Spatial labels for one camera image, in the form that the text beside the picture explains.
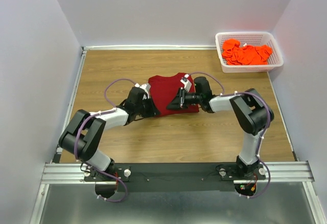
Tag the dark red t-shirt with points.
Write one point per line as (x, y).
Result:
(163, 90)

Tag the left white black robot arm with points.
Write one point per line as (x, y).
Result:
(82, 135)

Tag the white plastic laundry basket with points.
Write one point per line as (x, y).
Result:
(250, 38)

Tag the aluminium right side rail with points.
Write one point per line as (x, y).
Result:
(282, 118)

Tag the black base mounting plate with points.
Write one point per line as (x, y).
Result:
(178, 177)

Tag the aluminium front rail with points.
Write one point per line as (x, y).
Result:
(297, 171)

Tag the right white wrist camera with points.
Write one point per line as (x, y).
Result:
(186, 82)

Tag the aluminium left side rail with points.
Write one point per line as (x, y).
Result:
(58, 152)

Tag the aluminium back rail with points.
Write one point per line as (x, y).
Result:
(146, 47)

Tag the aluminium rail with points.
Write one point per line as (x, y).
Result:
(282, 118)
(297, 171)
(58, 152)
(146, 47)

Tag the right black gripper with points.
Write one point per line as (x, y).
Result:
(182, 98)

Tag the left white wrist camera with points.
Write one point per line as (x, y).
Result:
(146, 88)

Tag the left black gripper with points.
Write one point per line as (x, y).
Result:
(148, 107)

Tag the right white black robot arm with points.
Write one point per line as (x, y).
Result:
(253, 114)

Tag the orange t-shirt in basket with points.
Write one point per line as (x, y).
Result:
(235, 54)

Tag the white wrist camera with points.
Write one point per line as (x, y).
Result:
(146, 88)
(186, 82)

